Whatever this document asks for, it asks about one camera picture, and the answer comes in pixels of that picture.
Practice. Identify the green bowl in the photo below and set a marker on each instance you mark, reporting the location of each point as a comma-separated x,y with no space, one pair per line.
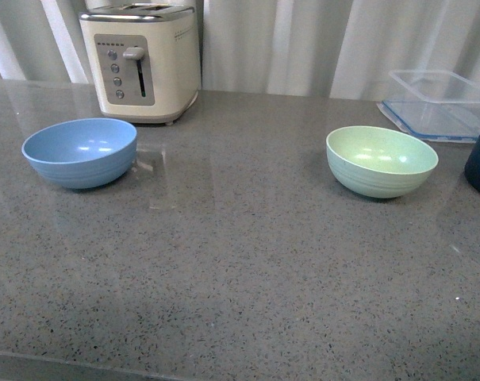
378,162

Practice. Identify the blue bowl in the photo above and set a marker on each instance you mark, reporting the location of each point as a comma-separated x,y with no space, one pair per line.
83,153

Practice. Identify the cream two-slot toaster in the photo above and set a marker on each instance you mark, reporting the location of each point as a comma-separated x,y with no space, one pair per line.
144,59

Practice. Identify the blue-rimmed container lid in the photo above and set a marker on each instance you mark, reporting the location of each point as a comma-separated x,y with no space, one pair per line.
433,122

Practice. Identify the clear plastic container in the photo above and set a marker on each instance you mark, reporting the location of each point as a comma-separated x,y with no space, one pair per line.
434,86

